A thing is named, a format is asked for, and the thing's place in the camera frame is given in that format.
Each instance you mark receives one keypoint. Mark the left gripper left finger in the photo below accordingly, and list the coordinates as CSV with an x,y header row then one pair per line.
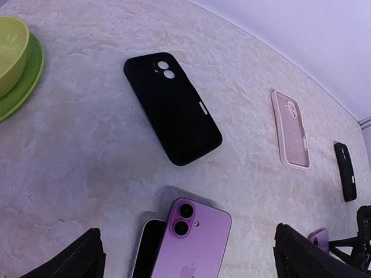
x,y
84,257

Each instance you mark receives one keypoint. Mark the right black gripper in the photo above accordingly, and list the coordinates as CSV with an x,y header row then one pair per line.
x,y
360,245

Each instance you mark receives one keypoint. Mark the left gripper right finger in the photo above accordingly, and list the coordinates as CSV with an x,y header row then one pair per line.
x,y
296,256

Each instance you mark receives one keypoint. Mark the purple phone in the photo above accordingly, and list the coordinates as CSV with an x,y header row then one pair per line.
x,y
320,238
194,241

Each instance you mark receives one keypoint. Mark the black phone case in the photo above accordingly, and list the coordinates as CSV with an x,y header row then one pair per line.
x,y
179,117
346,172

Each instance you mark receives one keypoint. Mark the face-up phone under stack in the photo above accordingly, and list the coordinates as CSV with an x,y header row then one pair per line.
x,y
146,252

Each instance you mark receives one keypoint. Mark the purple phone on stack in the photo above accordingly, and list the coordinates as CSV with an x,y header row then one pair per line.
x,y
194,241

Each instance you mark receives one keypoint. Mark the pink phone case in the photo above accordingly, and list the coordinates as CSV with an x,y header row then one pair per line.
x,y
292,137

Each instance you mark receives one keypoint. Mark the green plate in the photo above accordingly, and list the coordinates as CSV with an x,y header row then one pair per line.
x,y
28,81

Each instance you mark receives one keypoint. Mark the green bowl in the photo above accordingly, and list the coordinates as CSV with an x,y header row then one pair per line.
x,y
15,35

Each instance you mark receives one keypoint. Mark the right aluminium frame post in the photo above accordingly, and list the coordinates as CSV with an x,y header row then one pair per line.
x,y
365,123

